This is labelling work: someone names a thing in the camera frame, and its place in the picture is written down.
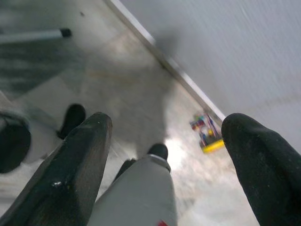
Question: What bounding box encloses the small colourful toy yellow wheel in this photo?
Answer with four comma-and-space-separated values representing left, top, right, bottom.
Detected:
189, 112, 224, 154

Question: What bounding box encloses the pale table leg black foot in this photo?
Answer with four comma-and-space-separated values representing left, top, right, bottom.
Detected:
0, 28, 72, 44

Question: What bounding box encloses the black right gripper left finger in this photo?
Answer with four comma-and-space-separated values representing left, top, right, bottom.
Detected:
0, 112, 112, 226

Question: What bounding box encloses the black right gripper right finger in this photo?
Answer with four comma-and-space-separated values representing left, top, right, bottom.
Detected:
221, 113, 301, 226

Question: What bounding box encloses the white baseboard strip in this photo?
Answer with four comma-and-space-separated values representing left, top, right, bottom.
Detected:
104, 0, 226, 122

